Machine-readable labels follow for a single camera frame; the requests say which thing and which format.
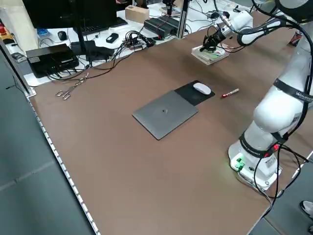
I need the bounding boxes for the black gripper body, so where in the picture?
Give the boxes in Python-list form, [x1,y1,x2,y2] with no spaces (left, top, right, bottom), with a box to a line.
[206,25,226,44]

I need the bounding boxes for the colourful fruit drink book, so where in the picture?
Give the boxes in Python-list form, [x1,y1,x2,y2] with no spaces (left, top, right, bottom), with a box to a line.
[200,45,230,61]

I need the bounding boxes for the white book with blue band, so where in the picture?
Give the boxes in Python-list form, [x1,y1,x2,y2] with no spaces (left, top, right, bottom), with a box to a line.
[191,45,230,66]

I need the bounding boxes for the grey laptop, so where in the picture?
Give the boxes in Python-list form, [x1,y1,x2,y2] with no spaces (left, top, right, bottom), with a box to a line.
[132,91,200,141]

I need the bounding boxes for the black power supply unit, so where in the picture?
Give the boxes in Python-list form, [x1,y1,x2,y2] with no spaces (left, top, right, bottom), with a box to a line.
[143,18,176,40]
[158,16,183,32]

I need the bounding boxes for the white computer mouse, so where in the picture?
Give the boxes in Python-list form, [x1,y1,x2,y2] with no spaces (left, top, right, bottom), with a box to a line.
[193,82,212,95]

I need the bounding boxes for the red and white marker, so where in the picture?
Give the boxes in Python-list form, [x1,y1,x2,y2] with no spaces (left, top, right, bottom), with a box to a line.
[221,88,240,99]

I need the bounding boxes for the black mouse mat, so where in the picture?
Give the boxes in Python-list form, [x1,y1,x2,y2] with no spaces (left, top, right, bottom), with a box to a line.
[174,80,217,107]

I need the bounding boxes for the wooden block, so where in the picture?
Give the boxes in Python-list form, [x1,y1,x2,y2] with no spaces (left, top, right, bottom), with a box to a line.
[125,5,150,24]

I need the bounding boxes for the small black device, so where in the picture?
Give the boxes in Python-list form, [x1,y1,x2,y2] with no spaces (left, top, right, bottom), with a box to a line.
[105,33,120,45]

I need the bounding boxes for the black keyboard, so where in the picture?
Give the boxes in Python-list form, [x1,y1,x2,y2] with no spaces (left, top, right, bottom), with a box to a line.
[80,18,129,35]

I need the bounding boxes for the black computer monitor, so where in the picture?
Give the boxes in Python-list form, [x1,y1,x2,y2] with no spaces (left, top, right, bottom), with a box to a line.
[21,0,118,57]

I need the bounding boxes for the silver scissors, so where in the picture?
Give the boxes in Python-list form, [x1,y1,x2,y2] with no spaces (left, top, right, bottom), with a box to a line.
[54,71,89,101]

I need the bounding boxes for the black equipment box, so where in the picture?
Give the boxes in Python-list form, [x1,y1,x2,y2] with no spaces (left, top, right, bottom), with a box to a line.
[25,44,80,79]

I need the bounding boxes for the red emergency stop button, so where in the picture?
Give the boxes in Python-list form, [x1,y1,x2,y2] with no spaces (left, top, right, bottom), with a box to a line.
[0,22,12,40]

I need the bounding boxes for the aluminium frame post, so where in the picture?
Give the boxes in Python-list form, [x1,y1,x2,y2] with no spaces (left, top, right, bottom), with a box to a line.
[177,0,192,40]

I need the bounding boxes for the black cable hub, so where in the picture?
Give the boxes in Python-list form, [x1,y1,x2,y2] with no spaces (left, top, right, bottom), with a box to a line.
[123,36,147,51]

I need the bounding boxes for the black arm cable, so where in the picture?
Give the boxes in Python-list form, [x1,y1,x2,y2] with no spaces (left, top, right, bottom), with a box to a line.
[253,0,313,204]

